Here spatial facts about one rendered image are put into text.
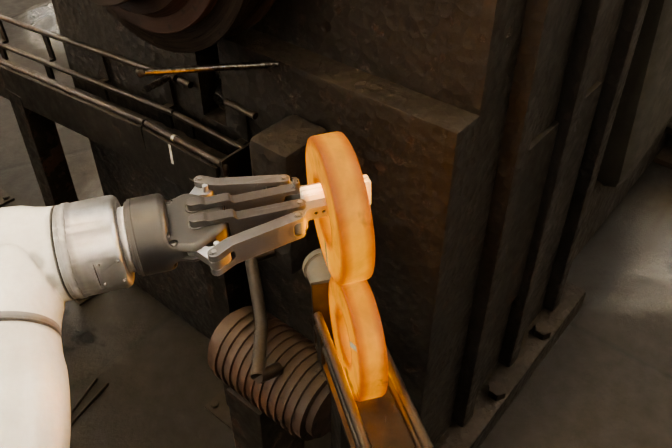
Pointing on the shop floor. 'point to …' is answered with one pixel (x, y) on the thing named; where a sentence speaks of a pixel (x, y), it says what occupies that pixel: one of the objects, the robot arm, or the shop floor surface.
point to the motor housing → (296, 416)
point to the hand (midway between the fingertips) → (336, 196)
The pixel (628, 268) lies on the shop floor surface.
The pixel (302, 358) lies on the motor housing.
